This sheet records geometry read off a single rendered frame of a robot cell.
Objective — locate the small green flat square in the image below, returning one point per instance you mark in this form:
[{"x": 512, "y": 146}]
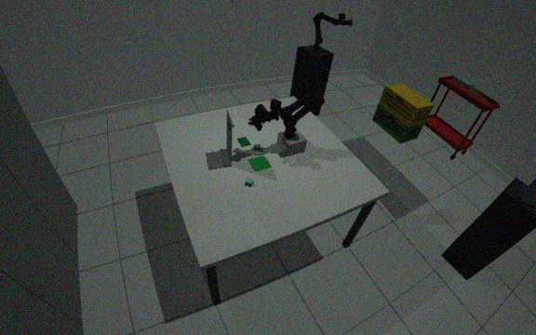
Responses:
[{"x": 243, "y": 141}]

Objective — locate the green square mat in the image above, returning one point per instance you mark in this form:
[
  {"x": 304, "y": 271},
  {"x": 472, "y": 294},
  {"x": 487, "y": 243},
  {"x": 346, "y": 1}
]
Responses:
[{"x": 259, "y": 163}]

